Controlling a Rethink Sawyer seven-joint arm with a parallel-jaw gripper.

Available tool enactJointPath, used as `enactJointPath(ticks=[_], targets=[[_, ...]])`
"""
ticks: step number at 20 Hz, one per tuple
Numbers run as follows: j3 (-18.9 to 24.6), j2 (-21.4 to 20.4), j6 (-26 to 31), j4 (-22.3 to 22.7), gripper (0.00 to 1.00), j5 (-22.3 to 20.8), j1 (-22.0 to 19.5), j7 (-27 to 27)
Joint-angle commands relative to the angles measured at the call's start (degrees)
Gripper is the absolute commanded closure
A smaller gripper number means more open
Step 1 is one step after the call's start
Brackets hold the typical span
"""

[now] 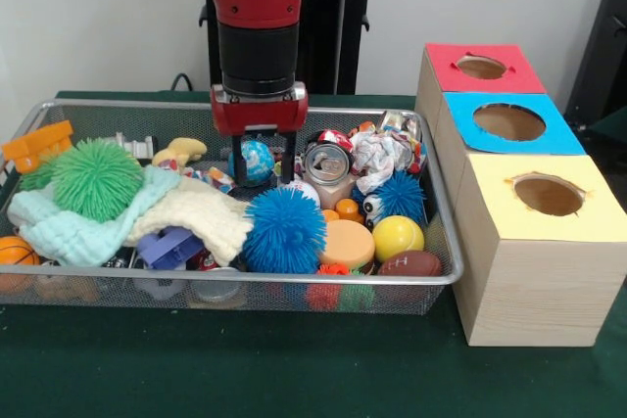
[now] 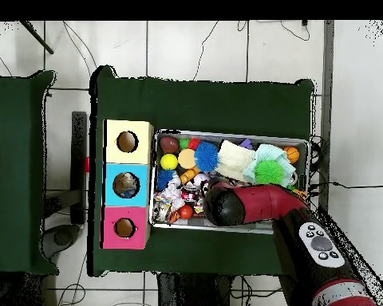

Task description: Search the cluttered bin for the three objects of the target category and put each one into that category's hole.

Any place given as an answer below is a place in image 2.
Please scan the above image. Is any cream knitted cloth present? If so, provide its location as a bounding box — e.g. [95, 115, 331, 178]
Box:
[215, 139, 256, 183]

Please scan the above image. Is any large green spiky ball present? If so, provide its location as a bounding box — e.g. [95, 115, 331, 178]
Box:
[254, 159, 286, 186]

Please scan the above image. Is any light blue knitted cloth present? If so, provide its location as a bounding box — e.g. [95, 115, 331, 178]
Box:
[242, 143, 297, 187]

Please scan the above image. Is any shallow clear mesh bin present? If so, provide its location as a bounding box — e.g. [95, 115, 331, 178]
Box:
[148, 128, 310, 235]

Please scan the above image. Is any large blue spiky ball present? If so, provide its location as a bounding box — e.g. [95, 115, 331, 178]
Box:
[193, 141, 219, 173]

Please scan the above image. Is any yellow ball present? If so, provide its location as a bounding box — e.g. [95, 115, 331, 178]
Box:
[160, 153, 179, 171]

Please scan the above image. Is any small blue spiky ball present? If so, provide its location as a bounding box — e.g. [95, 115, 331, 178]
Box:
[156, 169, 176, 191]

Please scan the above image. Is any brown toy football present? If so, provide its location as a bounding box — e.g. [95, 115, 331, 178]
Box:
[159, 135, 180, 155]

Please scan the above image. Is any orange toy basketball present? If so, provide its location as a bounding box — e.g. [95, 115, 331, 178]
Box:
[283, 146, 300, 164]

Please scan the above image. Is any black panel stand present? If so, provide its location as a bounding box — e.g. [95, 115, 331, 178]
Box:
[70, 110, 89, 226]

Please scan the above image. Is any dark green side table cloth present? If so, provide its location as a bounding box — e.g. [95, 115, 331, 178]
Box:
[0, 70, 59, 276]

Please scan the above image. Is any black tripod leg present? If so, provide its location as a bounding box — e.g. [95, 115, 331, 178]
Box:
[18, 20, 55, 55]

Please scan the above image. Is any black cable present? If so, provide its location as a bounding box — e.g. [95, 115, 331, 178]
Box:
[309, 180, 383, 190]

